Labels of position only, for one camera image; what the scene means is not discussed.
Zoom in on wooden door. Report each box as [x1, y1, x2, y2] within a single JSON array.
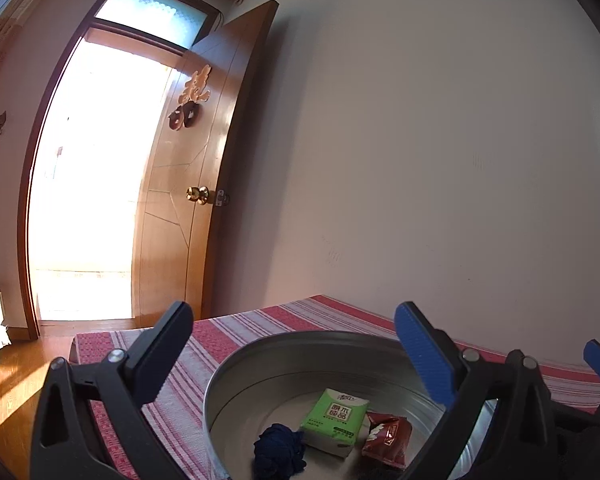
[[131, 0, 280, 330]]

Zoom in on dark blue cloth ball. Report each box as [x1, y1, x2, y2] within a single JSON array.
[[252, 423, 306, 480]]

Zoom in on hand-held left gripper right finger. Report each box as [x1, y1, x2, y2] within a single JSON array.
[[394, 301, 556, 480]]

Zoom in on round metal tin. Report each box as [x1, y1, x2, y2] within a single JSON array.
[[202, 331, 501, 480]]

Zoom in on brown door ornament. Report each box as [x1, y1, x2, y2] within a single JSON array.
[[168, 101, 203, 131]]

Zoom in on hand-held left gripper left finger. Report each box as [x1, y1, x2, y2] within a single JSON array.
[[30, 301, 195, 480]]

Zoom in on wooden door frame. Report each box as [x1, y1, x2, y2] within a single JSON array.
[[17, 0, 221, 340]]

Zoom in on golden door ornament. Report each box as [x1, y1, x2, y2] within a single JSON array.
[[179, 65, 212, 104]]

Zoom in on transom window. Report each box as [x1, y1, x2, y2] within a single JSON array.
[[95, 0, 216, 48]]

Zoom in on red striped tablecloth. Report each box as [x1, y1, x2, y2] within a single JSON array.
[[69, 294, 600, 480]]

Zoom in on green tissue pack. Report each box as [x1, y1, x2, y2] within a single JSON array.
[[300, 388, 371, 459]]

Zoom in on red snack packet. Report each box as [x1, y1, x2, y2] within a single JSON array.
[[361, 410, 413, 468]]

